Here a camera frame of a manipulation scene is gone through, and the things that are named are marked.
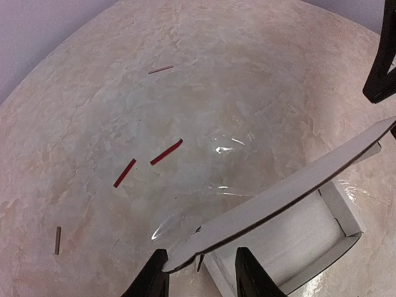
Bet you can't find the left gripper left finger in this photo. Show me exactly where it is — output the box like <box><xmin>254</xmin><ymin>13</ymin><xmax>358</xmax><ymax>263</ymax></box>
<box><xmin>122</xmin><ymin>249</ymin><xmax>169</xmax><ymax>297</ymax></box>

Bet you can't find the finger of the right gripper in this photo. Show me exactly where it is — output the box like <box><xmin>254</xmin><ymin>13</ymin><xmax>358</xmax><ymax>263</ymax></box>
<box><xmin>363</xmin><ymin>0</ymin><xmax>395</xmax><ymax>104</ymax></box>

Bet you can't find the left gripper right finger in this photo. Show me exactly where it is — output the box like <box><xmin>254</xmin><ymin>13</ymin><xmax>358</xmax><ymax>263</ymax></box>
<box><xmin>235</xmin><ymin>247</ymin><xmax>286</xmax><ymax>297</ymax></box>

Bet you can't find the white paper box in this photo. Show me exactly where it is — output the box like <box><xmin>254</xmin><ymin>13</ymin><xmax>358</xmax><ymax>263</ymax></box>
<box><xmin>163</xmin><ymin>117</ymin><xmax>395</xmax><ymax>296</ymax></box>

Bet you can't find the straight red tape strip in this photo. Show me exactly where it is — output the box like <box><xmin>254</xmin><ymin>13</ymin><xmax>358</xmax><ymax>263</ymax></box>
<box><xmin>113</xmin><ymin>158</ymin><xmax>136</xmax><ymax>188</ymax></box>

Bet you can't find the bent red tape strip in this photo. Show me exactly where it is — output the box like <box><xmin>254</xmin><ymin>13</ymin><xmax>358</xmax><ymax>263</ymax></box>
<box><xmin>150</xmin><ymin>139</ymin><xmax>183</xmax><ymax>166</ymax></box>

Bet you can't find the thin distant tape strip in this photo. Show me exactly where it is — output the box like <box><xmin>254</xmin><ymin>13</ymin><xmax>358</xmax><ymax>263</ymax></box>
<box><xmin>148</xmin><ymin>65</ymin><xmax>174</xmax><ymax>74</ymax></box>

